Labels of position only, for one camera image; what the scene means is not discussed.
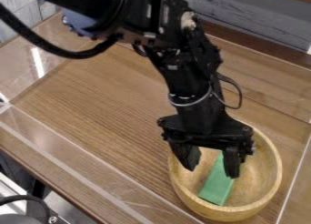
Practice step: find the green rectangular block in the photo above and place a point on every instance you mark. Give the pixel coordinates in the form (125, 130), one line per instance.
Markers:
(217, 184)

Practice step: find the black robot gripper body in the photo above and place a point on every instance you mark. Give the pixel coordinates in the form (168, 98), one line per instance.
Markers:
(201, 124)

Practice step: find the brown wooden bowl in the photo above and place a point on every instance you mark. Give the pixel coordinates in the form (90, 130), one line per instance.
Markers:
(253, 188)

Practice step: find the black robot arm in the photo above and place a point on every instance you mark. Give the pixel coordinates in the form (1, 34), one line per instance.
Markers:
(164, 31)

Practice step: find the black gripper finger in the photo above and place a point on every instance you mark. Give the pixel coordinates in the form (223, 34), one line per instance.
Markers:
(187, 153)
(232, 159)

